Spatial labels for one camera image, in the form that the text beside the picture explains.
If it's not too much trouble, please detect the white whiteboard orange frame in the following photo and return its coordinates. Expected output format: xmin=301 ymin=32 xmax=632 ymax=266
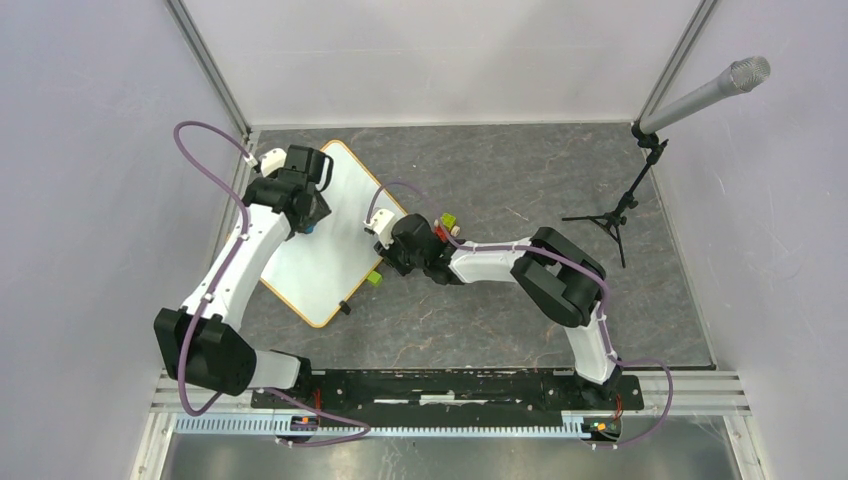
xmin=261 ymin=140 xmax=405 ymax=328

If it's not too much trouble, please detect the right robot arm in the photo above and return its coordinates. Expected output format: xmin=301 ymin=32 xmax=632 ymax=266
xmin=364 ymin=209 xmax=621 ymax=408

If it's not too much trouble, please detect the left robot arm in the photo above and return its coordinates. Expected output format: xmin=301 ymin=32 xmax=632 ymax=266
xmin=154 ymin=145 xmax=334 ymax=408

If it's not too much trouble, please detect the red lego toy car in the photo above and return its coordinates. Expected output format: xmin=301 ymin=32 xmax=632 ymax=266
xmin=434 ymin=213 xmax=460 ymax=243

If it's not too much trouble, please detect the small green cube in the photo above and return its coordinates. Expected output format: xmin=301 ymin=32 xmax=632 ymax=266
xmin=366 ymin=270 xmax=383 ymax=286

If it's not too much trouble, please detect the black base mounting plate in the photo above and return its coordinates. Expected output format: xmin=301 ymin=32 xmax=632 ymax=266
xmin=288 ymin=368 xmax=645 ymax=428

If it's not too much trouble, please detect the black microphone tripod stand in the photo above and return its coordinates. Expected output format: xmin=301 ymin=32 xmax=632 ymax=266
xmin=561 ymin=123 xmax=668 ymax=268

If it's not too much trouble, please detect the grey microphone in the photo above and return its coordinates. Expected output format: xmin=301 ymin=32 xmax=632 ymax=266
xmin=631 ymin=56 xmax=771 ymax=138

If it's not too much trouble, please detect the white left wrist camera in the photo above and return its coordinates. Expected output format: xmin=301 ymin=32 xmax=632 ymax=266
xmin=244 ymin=148 xmax=287 ymax=177

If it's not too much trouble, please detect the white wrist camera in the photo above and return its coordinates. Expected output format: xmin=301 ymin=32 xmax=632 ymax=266
xmin=365 ymin=208 xmax=398 ymax=244
xmin=244 ymin=148 xmax=287 ymax=177

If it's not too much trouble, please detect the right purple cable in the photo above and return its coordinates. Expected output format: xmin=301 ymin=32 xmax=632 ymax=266
xmin=365 ymin=181 xmax=675 ymax=452

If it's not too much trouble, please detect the purple cable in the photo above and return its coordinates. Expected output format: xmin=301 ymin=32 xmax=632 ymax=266
xmin=365 ymin=181 xmax=675 ymax=452
xmin=172 ymin=120 xmax=372 ymax=449

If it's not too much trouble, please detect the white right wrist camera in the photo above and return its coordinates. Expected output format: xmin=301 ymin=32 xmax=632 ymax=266
xmin=365 ymin=208 xmax=398 ymax=244

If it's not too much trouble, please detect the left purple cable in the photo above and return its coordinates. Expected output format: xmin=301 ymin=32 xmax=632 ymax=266
xmin=172 ymin=120 xmax=372 ymax=449

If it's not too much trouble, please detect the grey slotted cable duct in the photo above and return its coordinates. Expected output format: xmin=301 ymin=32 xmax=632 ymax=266
xmin=173 ymin=411 xmax=621 ymax=440

